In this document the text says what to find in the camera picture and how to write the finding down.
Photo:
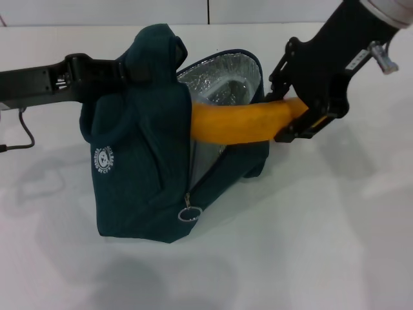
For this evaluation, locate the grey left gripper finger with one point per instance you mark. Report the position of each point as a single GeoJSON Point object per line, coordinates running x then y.
{"type": "Point", "coordinates": [48, 99]}

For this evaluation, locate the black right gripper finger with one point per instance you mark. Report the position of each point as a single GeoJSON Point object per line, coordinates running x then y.
{"type": "Point", "coordinates": [303, 127]}
{"type": "Point", "coordinates": [287, 71]}

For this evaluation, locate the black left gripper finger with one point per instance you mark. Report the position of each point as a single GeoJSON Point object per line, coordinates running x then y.
{"type": "Point", "coordinates": [93, 76]}

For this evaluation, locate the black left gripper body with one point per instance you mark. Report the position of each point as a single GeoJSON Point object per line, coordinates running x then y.
{"type": "Point", "coordinates": [26, 84]}

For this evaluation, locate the dark teal insulated lunch bag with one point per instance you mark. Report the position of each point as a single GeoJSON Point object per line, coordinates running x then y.
{"type": "Point", "coordinates": [138, 161]}

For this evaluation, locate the clear food container blue seal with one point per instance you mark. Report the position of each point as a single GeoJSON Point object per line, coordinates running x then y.
{"type": "Point", "coordinates": [222, 85]}

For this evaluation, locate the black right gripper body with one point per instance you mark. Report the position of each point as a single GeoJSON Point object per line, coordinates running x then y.
{"type": "Point", "coordinates": [335, 58]}

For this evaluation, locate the yellow banana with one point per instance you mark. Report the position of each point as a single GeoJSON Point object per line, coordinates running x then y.
{"type": "Point", "coordinates": [242, 122]}

